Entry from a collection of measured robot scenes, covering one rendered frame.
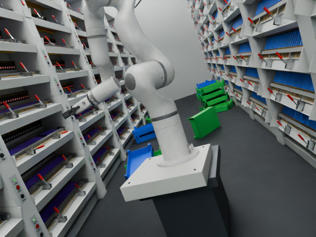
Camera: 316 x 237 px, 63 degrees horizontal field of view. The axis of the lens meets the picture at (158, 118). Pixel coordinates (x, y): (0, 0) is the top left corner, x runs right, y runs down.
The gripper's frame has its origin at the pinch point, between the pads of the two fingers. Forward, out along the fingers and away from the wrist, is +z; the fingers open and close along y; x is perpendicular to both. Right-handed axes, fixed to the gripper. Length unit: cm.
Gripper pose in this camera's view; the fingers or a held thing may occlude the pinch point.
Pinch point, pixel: (68, 114)
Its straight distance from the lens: 145.2
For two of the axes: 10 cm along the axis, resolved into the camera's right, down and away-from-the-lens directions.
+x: -5.3, -8.4, -1.4
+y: 0.9, -2.2, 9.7
